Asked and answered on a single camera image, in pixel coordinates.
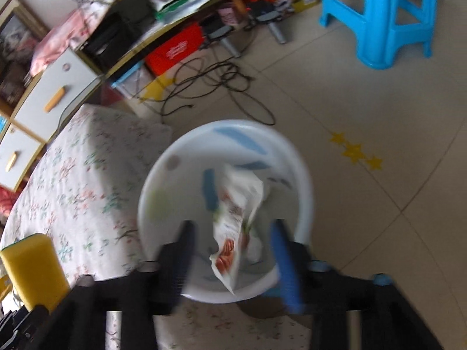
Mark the blue plastic stool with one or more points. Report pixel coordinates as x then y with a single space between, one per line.
383 27

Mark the low tv cabinet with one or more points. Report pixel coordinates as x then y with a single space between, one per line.
120 33

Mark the white trash bin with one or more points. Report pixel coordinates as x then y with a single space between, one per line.
185 182

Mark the pink cloth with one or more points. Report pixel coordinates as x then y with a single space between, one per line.
74 30

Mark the framed dark picture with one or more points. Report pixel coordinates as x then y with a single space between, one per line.
21 31

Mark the silver white wrapper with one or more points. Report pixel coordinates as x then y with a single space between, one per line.
240 198

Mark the wooden shelf cabinet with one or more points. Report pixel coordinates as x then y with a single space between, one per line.
48 103

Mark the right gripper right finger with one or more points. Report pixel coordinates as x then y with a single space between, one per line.
292 260

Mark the floral tablecloth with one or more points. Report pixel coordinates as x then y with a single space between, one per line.
113 188

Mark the red box under cabinet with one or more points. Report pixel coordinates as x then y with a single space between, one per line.
177 48

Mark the yellow green sponge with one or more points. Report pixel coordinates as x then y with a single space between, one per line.
33 267

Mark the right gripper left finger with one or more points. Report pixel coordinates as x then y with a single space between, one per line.
174 264

